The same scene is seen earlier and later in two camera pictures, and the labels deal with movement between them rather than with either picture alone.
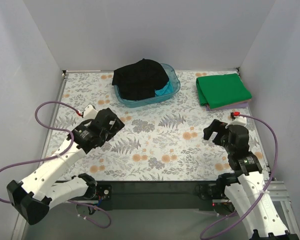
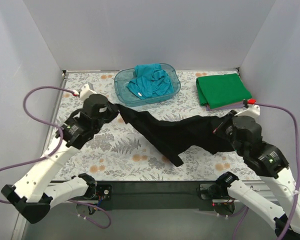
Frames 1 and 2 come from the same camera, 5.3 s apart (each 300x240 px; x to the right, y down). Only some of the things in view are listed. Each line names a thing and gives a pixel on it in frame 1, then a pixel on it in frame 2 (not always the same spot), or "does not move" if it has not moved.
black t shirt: (138, 81) -> (170, 137)
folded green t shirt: (216, 91) does not move
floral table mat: (162, 141) does not move
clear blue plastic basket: (173, 76) does not move
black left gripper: (106, 123) -> (112, 110)
